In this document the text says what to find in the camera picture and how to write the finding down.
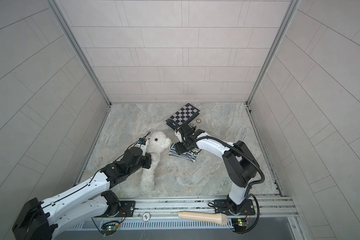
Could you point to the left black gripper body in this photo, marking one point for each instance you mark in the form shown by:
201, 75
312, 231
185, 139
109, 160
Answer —
142, 163

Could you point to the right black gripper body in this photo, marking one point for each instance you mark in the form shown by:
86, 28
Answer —
183, 146

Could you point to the blue white striped sweater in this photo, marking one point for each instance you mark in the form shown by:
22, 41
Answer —
190, 156

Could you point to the white teddy bear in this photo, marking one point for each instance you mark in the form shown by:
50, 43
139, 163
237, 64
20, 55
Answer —
158, 143

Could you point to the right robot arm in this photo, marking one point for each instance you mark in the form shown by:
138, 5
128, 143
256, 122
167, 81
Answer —
243, 169

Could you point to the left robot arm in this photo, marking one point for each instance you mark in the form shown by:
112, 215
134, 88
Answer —
45, 219

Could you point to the black folded chess board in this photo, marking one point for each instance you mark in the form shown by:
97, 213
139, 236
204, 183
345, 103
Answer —
183, 116

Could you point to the white round knob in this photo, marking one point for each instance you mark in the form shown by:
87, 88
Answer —
146, 216

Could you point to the left green circuit board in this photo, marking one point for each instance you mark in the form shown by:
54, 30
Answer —
110, 227

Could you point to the green circuit board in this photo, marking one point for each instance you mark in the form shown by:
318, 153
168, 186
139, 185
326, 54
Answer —
239, 225
110, 227

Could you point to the right green circuit board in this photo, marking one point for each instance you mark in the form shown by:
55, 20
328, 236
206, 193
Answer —
239, 225

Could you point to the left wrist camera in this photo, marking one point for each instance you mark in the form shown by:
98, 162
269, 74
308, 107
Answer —
142, 144

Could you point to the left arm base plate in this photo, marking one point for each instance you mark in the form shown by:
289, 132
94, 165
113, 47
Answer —
123, 209

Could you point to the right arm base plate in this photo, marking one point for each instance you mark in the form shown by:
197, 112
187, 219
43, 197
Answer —
229, 208

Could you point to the beige handle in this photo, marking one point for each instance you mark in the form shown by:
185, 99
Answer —
219, 218

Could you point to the aluminium mounting rail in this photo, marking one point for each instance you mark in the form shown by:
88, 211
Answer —
168, 208

